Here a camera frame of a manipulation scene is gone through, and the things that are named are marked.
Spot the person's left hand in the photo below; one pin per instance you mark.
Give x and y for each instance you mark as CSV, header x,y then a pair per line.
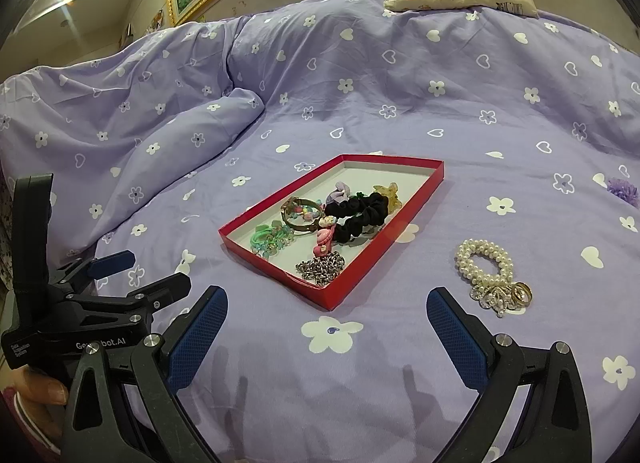
x,y
45,388

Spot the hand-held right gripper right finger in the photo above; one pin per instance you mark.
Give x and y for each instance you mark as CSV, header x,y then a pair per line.
x,y
457,338

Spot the purple flower hair accessory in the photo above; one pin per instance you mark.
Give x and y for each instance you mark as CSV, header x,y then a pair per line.
x,y
622,190

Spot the pink cartoon hair clip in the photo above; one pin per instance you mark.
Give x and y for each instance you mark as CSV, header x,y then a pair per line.
x,y
322,241

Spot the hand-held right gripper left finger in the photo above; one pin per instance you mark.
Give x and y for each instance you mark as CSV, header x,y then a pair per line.
x,y
197,338

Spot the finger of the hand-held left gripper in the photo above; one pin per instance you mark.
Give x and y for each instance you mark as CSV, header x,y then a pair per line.
x,y
170,288
112,263

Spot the bronze bangle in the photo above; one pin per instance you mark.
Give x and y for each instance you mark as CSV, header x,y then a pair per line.
x,y
292,226

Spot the patterned cloth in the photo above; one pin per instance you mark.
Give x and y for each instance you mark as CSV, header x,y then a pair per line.
x,y
5,233

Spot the red shallow box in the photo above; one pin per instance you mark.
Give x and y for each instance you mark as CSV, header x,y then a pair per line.
x,y
360,173

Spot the yellow claw hair clip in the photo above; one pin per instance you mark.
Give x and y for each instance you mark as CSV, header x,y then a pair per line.
x,y
393,200

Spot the black scrunchie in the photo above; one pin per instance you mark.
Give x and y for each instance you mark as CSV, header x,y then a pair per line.
x,y
372,208

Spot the purple bow hair clip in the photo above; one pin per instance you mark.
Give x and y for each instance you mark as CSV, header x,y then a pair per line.
x,y
339,193

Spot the gold rings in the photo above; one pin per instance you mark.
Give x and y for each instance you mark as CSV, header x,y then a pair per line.
x,y
522,295

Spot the purple floral blanket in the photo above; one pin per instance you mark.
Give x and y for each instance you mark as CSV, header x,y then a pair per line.
x,y
400,93

